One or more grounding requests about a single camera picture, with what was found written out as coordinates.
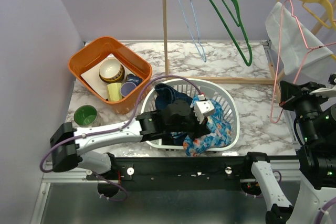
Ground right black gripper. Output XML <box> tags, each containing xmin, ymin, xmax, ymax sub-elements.
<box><xmin>279</xmin><ymin>79</ymin><xmax>332</xmax><ymax>142</ymax></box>

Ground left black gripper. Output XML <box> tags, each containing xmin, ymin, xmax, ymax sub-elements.
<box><xmin>164</xmin><ymin>107</ymin><xmax>211</xmax><ymax>141</ymax></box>

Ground blue floral garment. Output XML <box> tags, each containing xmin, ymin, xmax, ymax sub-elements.
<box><xmin>170</xmin><ymin>99</ymin><xmax>232</xmax><ymax>157</ymax></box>

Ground light grey cloth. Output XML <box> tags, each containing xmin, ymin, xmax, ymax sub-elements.
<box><xmin>264</xmin><ymin>2</ymin><xmax>333</xmax><ymax>76</ymax></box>

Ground blue denim shorts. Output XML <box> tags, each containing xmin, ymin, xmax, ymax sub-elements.
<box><xmin>154</xmin><ymin>83</ymin><xmax>192</xmax><ymax>146</ymax></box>

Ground pink wire hanger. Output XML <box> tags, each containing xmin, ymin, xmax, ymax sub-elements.
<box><xmin>269</xmin><ymin>0</ymin><xmax>336</xmax><ymax>124</ymax></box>

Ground yellow plastic hanger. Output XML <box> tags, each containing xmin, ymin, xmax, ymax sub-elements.
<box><xmin>276</xmin><ymin>0</ymin><xmax>335</xmax><ymax>34</ymax></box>

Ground green plastic hanger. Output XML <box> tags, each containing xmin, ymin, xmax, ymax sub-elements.
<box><xmin>204</xmin><ymin>0</ymin><xmax>253</xmax><ymax>67</ymax></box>

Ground light blue wire hanger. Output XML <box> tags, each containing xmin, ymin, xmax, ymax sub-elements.
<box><xmin>177</xmin><ymin>0</ymin><xmax>207</xmax><ymax>62</ymax></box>

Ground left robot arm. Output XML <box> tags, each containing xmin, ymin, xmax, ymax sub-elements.
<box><xmin>50</xmin><ymin>100</ymin><xmax>215</xmax><ymax>179</ymax></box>

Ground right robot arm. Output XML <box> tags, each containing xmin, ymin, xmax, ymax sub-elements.
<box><xmin>241</xmin><ymin>81</ymin><xmax>335</xmax><ymax>223</ymax></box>

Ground black mounting base bar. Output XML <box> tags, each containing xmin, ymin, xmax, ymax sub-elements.
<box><xmin>102</xmin><ymin>156</ymin><xmax>255</xmax><ymax>191</ymax></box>

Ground purple cup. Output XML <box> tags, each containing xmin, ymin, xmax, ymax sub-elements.
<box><xmin>120</xmin><ymin>82</ymin><xmax>137</xmax><ymax>98</ymax></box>

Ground dark blue striped cup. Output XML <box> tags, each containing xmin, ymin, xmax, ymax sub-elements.
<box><xmin>125</xmin><ymin>73</ymin><xmax>143</xmax><ymax>86</ymax></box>

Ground yellow cup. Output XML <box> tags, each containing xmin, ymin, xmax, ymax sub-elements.
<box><xmin>107</xmin><ymin>82</ymin><xmax>123</xmax><ymax>102</ymax></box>

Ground patterned ceramic bowl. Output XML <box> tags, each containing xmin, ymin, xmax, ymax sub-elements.
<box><xmin>99</xmin><ymin>58</ymin><xmax>125</xmax><ymax>83</ymax></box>

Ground green floral mug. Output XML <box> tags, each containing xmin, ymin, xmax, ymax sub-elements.
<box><xmin>73</xmin><ymin>105</ymin><xmax>101</xmax><ymax>127</ymax></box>

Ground white square plate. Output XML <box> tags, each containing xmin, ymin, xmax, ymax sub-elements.
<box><xmin>81</xmin><ymin>54</ymin><xmax>115</xmax><ymax>100</ymax></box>

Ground orange plastic bin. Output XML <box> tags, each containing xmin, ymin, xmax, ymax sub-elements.
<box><xmin>68</xmin><ymin>37</ymin><xmax>153</xmax><ymax>114</ymax></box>

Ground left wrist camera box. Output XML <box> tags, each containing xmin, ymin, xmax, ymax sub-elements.
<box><xmin>194</xmin><ymin>100</ymin><xmax>215</xmax><ymax>124</ymax></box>

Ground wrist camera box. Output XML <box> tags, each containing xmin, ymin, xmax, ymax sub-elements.
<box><xmin>310</xmin><ymin>73</ymin><xmax>336</xmax><ymax>98</ymax></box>
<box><xmin>194</xmin><ymin>100</ymin><xmax>215</xmax><ymax>124</ymax></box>

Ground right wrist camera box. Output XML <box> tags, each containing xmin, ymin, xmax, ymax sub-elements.
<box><xmin>310</xmin><ymin>73</ymin><xmax>336</xmax><ymax>98</ymax></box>

